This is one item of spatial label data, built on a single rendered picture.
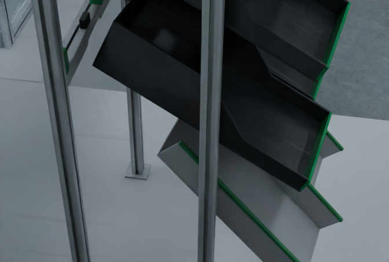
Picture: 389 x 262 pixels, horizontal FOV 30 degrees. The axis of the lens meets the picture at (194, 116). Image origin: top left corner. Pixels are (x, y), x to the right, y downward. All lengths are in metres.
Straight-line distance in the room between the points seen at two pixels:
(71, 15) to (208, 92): 1.04
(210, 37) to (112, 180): 0.65
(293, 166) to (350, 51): 2.35
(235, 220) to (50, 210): 0.45
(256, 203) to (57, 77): 0.35
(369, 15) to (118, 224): 2.39
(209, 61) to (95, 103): 0.77
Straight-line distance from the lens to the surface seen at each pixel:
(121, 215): 1.26
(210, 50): 0.73
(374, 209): 1.31
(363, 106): 2.91
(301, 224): 1.05
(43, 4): 0.74
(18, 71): 1.60
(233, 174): 0.97
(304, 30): 0.79
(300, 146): 0.89
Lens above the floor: 1.80
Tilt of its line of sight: 40 degrees down
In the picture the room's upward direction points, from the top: 1 degrees clockwise
